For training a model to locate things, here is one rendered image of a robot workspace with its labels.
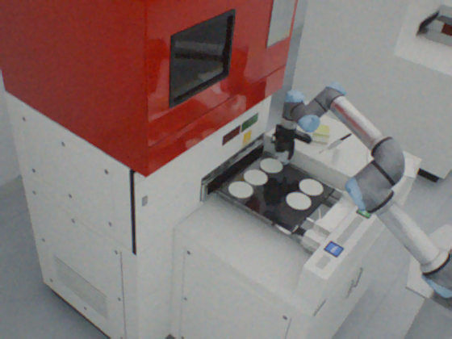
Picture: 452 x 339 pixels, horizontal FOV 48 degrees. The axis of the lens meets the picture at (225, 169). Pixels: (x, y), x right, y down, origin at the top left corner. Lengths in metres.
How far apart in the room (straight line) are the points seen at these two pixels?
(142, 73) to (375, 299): 2.07
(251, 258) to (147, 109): 0.77
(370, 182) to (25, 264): 2.01
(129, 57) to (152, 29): 0.12
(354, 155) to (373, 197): 0.57
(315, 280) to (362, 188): 0.35
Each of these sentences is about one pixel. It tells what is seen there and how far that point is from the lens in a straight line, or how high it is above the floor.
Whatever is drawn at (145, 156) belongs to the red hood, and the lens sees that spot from 1.59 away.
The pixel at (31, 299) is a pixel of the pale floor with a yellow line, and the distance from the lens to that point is 2.93.
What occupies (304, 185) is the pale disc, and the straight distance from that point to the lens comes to 2.20.
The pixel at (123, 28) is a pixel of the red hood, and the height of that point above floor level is 1.70.
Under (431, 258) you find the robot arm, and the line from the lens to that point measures 1.90.
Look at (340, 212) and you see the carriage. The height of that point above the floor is 0.88.
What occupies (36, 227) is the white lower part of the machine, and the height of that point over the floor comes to 0.52.
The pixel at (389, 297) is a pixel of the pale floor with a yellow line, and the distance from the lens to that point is 3.12.
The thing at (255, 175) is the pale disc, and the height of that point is 0.90.
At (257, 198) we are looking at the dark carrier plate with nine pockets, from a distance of 2.10.
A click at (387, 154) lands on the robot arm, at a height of 1.30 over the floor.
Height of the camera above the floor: 2.29
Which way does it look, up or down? 39 degrees down
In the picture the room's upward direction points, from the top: 7 degrees clockwise
